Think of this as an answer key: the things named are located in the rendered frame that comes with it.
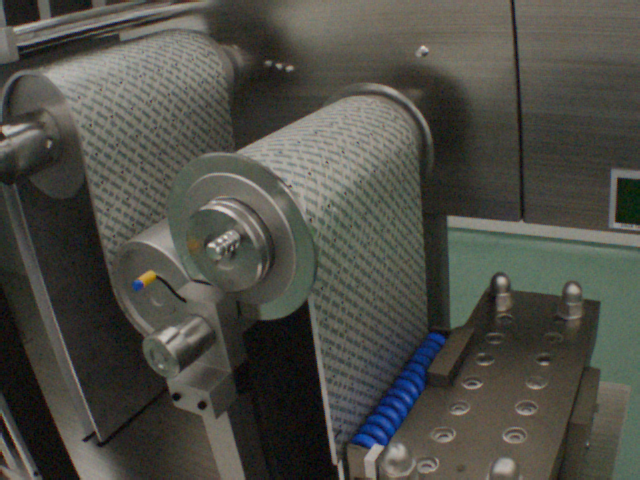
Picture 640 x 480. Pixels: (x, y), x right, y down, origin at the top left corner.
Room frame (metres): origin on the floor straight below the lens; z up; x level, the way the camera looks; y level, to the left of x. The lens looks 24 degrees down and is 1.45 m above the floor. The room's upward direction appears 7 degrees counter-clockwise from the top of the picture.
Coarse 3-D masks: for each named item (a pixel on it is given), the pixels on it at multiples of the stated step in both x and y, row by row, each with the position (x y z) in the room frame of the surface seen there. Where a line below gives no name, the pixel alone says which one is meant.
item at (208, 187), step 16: (416, 144) 0.66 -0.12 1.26; (208, 176) 0.49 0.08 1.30; (224, 176) 0.48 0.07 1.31; (192, 192) 0.50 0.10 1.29; (208, 192) 0.49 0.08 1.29; (224, 192) 0.48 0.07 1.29; (240, 192) 0.47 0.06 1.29; (256, 192) 0.46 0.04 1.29; (192, 208) 0.50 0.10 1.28; (256, 208) 0.46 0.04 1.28; (272, 208) 0.46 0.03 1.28; (272, 224) 0.46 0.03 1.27; (288, 224) 0.45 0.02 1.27; (288, 240) 0.45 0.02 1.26; (288, 256) 0.45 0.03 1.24; (272, 272) 0.46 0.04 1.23; (288, 272) 0.45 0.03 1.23; (256, 288) 0.47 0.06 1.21; (272, 288) 0.46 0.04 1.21
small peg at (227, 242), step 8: (232, 232) 0.45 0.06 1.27; (216, 240) 0.44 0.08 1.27; (224, 240) 0.44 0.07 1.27; (232, 240) 0.44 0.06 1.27; (240, 240) 0.45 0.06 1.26; (208, 248) 0.43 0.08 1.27; (216, 248) 0.43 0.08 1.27; (224, 248) 0.43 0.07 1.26; (232, 248) 0.44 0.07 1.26; (216, 256) 0.43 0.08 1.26
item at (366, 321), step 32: (416, 224) 0.64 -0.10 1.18; (384, 256) 0.56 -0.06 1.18; (416, 256) 0.63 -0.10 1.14; (352, 288) 0.51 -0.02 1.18; (384, 288) 0.56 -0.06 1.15; (416, 288) 0.63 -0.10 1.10; (320, 320) 0.46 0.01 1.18; (352, 320) 0.50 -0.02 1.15; (384, 320) 0.55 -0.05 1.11; (416, 320) 0.62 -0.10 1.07; (320, 352) 0.45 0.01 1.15; (352, 352) 0.49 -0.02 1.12; (384, 352) 0.55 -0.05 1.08; (352, 384) 0.49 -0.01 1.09; (384, 384) 0.54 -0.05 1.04; (352, 416) 0.48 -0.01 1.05
